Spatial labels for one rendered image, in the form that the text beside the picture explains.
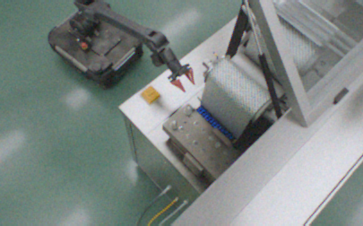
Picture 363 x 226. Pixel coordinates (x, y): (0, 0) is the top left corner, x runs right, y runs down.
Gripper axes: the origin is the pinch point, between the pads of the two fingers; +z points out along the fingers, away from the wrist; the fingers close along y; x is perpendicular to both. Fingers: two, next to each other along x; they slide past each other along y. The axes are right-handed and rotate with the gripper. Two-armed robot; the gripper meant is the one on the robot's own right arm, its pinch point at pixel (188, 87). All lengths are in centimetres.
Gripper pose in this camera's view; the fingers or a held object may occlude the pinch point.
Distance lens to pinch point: 148.2
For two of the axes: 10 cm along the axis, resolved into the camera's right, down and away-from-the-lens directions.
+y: -7.2, 6.0, -3.4
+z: 5.6, 8.0, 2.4
